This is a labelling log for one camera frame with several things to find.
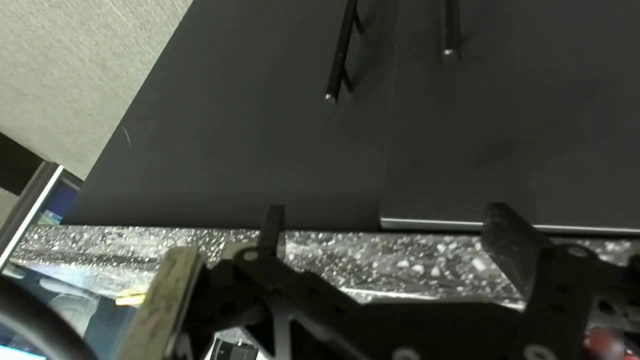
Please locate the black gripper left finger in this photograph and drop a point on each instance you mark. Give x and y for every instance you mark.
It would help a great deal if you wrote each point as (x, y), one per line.
(273, 231)

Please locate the black cabinet door with hinges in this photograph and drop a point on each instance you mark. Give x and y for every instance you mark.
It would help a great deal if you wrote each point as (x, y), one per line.
(533, 133)

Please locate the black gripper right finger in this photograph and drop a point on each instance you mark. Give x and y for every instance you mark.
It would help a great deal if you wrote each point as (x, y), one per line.
(517, 246)

